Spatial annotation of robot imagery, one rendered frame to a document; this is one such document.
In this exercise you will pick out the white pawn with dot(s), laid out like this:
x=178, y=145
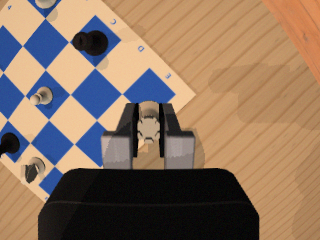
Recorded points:
x=44, y=95

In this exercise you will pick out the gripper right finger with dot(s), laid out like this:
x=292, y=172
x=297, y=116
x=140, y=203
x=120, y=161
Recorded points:
x=176, y=146

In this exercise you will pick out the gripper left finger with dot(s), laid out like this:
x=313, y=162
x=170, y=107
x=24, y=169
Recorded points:
x=120, y=146

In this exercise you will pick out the blue and cream chessboard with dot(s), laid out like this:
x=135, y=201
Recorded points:
x=89, y=92

